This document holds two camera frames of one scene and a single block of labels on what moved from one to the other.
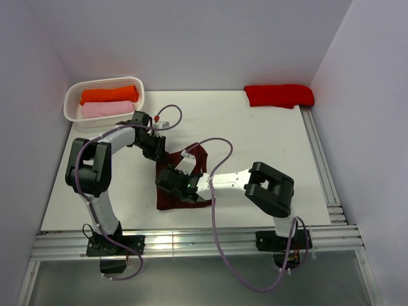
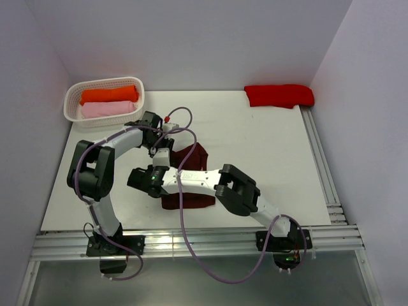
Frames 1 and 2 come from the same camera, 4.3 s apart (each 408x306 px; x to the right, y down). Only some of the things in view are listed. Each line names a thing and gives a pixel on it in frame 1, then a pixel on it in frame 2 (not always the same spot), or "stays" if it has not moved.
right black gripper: [172, 167] → [151, 168]
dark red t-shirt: [167, 199] stays
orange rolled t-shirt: [124, 93] stays
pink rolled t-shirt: [90, 109] stays
